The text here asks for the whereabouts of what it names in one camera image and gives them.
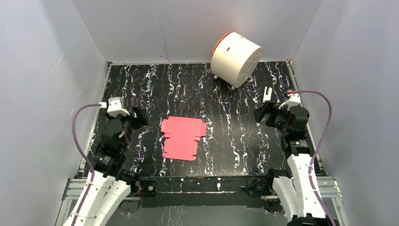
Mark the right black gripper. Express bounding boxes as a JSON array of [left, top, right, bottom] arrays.
[[252, 100, 290, 135]]

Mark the pink paper box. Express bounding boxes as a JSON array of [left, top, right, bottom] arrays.
[[160, 116, 207, 161]]

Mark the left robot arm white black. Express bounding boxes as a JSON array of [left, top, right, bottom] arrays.
[[64, 102, 148, 226]]

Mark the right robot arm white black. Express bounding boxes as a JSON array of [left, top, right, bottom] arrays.
[[254, 101, 339, 226]]

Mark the small white plastic clip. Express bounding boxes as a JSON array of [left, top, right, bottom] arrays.
[[262, 87, 272, 104]]

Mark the white cylindrical container orange rim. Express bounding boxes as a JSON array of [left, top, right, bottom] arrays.
[[210, 32, 263, 90]]

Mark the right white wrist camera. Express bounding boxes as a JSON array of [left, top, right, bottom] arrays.
[[278, 90, 301, 111]]

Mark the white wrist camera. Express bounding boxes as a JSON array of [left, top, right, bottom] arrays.
[[107, 97, 130, 117], [278, 90, 301, 111]]

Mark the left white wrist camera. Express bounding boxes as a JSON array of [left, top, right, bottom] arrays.
[[107, 97, 130, 117]]

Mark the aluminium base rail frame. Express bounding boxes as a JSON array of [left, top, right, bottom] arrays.
[[55, 176, 350, 226]]

